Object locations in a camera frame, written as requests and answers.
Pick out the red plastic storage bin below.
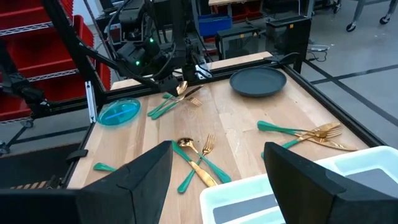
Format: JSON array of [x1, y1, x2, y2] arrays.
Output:
[[0, 62, 112, 123], [0, 0, 75, 31], [6, 14, 95, 78], [231, 2, 265, 19]]

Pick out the grey wire shelf rack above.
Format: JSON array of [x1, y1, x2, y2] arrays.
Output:
[[0, 21, 80, 126]]

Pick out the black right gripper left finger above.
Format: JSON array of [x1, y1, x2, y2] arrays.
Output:
[[77, 141, 174, 224]]

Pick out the dark grey plate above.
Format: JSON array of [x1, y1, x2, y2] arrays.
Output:
[[229, 67, 287, 98]]

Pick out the black frame clamp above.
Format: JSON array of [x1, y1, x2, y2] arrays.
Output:
[[65, 149, 90, 164], [273, 52, 301, 66]]

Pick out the teal translucent plastic plate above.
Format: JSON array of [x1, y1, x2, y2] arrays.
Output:
[[97, 97, 142, 127]]

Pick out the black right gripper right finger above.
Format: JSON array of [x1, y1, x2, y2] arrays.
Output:
[[263, 142, 346, 224]]

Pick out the black computer tower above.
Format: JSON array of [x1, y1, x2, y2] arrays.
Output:
[[216, 26, 262, 60], [266, 15, 312, 74]]

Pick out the white cutlery tray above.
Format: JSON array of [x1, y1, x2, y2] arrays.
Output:
[[199, 145, 398, 224]]

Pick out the silver extrusion bracket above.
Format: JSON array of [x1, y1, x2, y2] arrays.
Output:
[[85, 80, 98, 124]]

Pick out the blue plastic storage bin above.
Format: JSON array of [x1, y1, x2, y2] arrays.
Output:
[[198, 14, 233, 38]]

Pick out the grey wheeled cart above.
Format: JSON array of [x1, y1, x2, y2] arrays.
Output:
[[346, 0, 398, 32]]

